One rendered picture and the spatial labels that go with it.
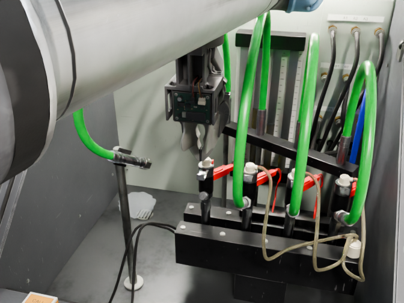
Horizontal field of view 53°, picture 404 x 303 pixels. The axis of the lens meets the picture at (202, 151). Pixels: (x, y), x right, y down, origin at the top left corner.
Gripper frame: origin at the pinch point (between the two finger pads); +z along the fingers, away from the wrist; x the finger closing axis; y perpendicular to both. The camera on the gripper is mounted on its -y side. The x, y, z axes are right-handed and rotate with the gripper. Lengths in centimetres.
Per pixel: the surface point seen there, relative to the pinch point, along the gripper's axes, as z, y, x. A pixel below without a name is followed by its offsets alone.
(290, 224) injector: 15.2, -3.4, 16.0
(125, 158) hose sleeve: 0.7, 4.0, -12.0
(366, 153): -7.8, 8.6, 23.6
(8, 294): 21.1, 18.9, -28.8
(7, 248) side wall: 15.9, 14.0, -31.2
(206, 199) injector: 12.4, -3.4, 0.0
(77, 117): -9.3, 10.6, -15.4
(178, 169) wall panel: 25.8, -32.2, -14.5
